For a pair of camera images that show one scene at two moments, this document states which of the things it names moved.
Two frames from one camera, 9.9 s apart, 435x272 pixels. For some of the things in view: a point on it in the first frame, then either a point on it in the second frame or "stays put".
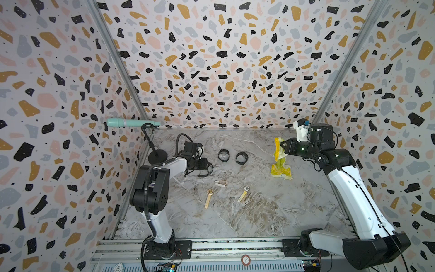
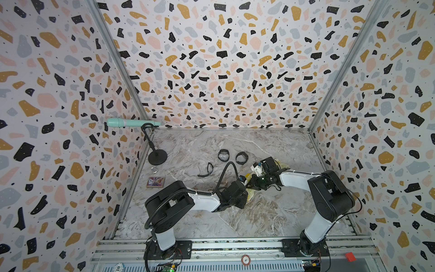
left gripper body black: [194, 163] to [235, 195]
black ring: [242, 158] stays put
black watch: [208, 173] stays put
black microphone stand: [155, 157] stays put
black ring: [224, 155] stays put
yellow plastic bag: [279, 168] to [249, 191]
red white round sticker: [246, 260] stays put
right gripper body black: [301, 149] to [263, 182]
